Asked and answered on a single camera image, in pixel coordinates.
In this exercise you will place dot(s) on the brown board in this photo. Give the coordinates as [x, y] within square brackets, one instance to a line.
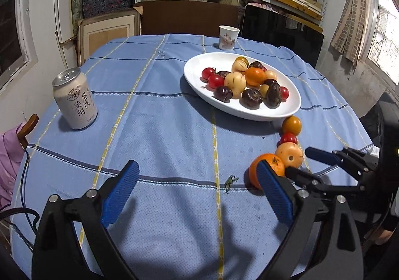
[187, 18]

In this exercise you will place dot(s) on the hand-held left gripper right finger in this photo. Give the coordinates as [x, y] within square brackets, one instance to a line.
[274, 192]

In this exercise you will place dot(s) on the small dark water chestnut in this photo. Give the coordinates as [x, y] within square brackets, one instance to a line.
[255, 64]
[223, 74]

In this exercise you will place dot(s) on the dark purple plum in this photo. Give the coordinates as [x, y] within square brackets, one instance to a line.
[223, 93]
[270, 82]

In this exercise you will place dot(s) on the blue checked tablecloth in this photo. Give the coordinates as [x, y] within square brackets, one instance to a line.
[156, 130]

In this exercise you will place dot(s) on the wooden chair back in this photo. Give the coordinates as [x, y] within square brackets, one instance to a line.
[28, 126]

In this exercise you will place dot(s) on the large dark water chestnut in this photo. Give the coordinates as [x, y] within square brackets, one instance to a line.
[273, 96]
[252, 98]

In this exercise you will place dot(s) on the purple cloth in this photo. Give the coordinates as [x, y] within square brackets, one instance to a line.
[9, 168]

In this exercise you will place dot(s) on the black flat screen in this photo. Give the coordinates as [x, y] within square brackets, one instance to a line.
[280, 34]

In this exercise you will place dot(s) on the white oval plate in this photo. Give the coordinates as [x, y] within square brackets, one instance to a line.
[280, 111]

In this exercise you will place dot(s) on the white wooden panel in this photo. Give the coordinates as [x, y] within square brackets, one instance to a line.
[64, 12]

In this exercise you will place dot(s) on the barred window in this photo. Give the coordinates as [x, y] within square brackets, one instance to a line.
[385, 34]

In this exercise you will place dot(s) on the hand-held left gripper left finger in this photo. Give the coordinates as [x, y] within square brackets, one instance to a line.
[120, 192]

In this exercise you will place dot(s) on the wooden picture frame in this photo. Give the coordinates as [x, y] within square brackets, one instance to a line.
[106, 34]

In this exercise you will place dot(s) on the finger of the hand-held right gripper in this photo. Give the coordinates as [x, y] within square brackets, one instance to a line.
[311, 182]
[322, 155]

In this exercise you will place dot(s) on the small green stem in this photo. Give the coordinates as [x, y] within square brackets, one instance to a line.
[230, 181]

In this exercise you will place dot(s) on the large orange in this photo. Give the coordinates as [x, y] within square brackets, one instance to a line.
[255, 76]

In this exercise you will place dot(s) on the small yellow apricot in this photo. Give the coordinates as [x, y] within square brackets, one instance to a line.
[270, 75]

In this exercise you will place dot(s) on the brown checked curtain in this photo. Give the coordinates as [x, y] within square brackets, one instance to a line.
[352, 18]

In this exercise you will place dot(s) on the white beverage can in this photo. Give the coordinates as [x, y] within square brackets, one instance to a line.
[74, 102]

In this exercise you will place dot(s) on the person's right hand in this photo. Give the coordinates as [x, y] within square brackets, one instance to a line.
[384, 234]

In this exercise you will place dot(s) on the striped pepino melon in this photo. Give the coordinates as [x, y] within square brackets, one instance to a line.
[240, 67]

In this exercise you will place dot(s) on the white framed window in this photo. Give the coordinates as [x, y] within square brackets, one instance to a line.
[9, 34]

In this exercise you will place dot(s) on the white paper cup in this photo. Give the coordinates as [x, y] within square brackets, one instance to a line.
[228, 37]

